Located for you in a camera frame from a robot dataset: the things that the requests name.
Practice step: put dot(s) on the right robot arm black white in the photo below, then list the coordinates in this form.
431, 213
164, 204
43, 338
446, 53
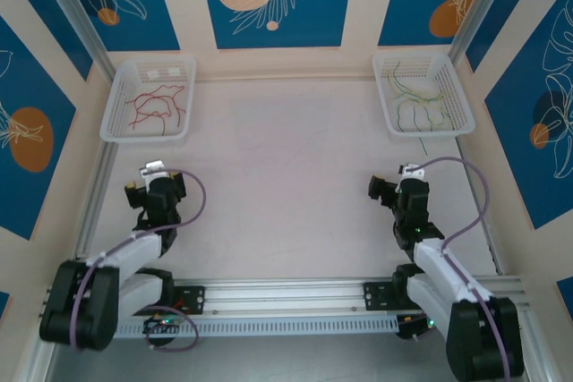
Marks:
483, 342

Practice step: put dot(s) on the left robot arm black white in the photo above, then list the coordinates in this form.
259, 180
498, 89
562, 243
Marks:
80, 306

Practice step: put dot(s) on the white basket with stickers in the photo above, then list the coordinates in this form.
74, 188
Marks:
116, 87

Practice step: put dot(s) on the small controller board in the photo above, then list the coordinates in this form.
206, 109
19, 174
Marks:
163, 325
414, 328

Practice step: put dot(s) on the white perforated plastic basket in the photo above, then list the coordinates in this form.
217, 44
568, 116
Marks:
456, 87

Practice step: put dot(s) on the grey metal plate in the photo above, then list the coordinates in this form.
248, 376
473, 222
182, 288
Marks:
286, 359

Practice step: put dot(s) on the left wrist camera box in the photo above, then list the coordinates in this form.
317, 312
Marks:
154, 168

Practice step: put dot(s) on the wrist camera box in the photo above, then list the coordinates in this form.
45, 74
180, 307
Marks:
409, 171
154, 168

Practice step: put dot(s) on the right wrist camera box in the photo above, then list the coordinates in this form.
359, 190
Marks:
409, 171

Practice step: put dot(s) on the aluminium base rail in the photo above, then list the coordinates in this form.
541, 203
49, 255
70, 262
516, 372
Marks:
286, 292

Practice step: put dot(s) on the aluminium frame post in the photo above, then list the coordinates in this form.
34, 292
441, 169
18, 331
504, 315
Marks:
479, 6
71, 8

